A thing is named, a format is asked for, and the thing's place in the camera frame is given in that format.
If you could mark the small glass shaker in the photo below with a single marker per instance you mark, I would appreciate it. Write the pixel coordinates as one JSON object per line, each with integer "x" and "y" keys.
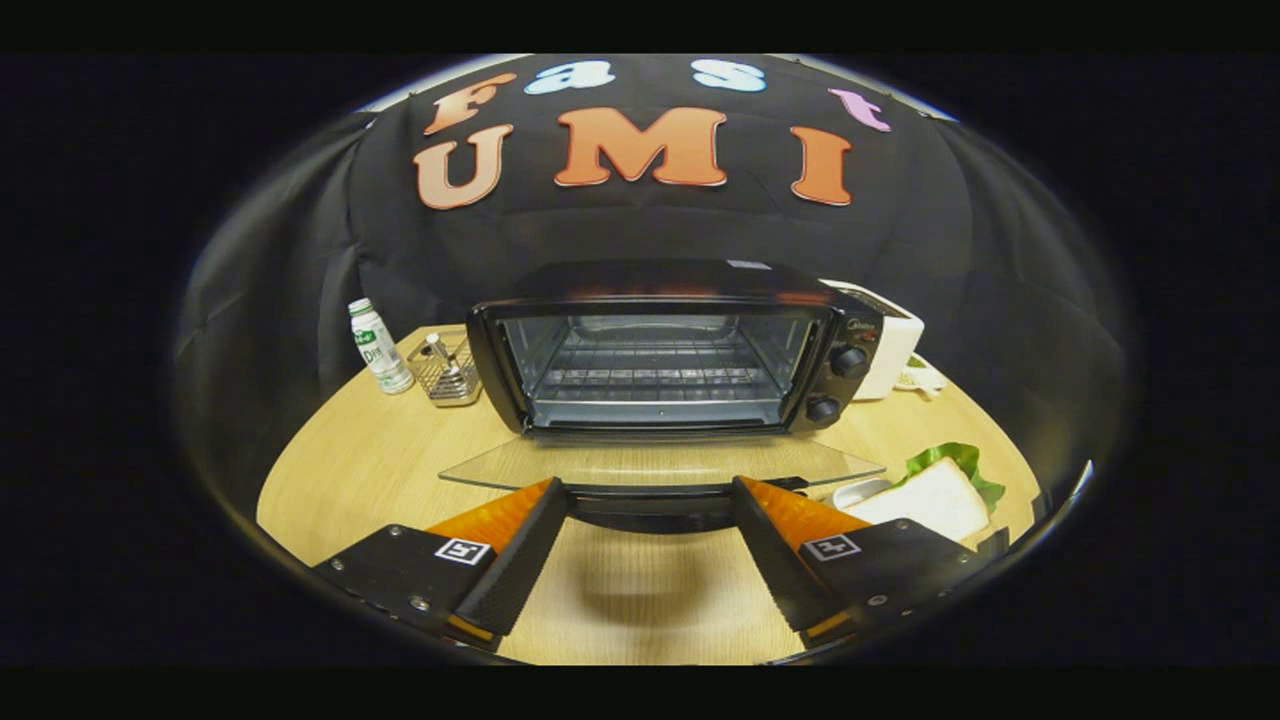
{"x": 438, "y": 350}

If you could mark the black toaster oven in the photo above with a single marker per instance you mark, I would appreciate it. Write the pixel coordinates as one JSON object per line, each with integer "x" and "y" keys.
{"x": 838, "y": 385}

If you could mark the small white tray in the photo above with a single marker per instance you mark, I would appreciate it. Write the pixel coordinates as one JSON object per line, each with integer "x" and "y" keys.
{"x": 858, "y": 491}

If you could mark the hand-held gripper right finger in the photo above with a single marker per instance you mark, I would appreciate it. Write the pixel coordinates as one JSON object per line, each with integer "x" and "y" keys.
{"x": 775, "y": 560}

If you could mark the white pop-up toaster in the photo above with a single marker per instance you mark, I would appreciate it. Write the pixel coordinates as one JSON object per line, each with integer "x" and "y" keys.
{"x": 895, "y": 340}

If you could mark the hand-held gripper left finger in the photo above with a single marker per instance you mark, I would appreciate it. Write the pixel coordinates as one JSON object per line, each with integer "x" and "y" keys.
{"x": 520, "y": 560}

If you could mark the bread slice with lettuce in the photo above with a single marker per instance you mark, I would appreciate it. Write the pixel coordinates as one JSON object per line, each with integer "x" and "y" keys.
{"x": 935, "y": 495}

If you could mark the white bottle with green label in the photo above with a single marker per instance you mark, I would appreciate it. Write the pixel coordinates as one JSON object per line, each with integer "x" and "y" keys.
{"x": 378, "y": 345}

